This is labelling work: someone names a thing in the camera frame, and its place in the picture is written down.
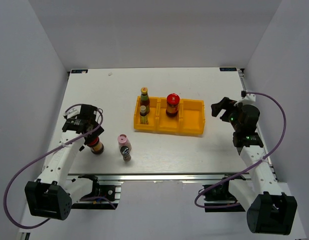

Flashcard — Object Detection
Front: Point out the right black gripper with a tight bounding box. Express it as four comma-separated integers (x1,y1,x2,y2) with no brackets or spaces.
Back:
211,97,243,132

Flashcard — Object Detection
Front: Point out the red-lid jar front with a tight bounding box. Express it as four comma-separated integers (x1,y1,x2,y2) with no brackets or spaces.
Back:
86,137,105,155

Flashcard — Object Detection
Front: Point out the red-lid jar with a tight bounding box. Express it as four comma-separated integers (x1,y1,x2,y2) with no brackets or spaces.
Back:
166,93,180,117
86,137,105,155

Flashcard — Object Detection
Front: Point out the pink-cap spice bottle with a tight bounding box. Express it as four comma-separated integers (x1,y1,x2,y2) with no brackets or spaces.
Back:
117,134,132,151

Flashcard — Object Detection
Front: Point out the black-cap spice bottle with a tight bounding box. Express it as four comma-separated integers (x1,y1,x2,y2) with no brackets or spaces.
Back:
120,146,131,162

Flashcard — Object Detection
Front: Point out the small beige-cap sauce bottle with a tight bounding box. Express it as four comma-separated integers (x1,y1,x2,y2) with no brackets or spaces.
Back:
139,105,149,125

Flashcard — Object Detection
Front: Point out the tall yellow-cap sauce bottle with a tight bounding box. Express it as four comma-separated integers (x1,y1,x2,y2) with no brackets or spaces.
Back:
140,87,150,114

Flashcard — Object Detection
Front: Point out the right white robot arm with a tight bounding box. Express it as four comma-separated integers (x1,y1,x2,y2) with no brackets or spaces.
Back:
211,94,297,235

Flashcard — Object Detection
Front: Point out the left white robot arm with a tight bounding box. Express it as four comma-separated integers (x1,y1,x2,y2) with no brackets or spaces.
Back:
24,104,104,220

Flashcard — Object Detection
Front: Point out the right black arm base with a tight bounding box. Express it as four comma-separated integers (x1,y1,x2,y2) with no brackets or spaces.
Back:
203,181,245,213

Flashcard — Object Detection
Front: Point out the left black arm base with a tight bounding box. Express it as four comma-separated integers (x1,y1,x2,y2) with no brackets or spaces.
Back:
71,174,121,210

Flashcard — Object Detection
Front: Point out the yellow three-compartment bin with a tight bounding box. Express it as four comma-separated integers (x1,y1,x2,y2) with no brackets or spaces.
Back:
133,95,207,138

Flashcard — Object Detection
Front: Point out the right blue table label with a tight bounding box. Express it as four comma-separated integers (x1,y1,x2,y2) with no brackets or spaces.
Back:
219,67,238,72

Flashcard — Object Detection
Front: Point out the blue table label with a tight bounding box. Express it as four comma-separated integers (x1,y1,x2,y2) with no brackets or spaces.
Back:
70,69,88,74
219,67,238,72

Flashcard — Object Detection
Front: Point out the left blue table label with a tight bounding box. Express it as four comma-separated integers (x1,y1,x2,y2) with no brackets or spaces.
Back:
70,69,88,74

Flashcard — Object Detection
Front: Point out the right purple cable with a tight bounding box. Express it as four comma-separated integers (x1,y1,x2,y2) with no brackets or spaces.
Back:
193,91,287,209

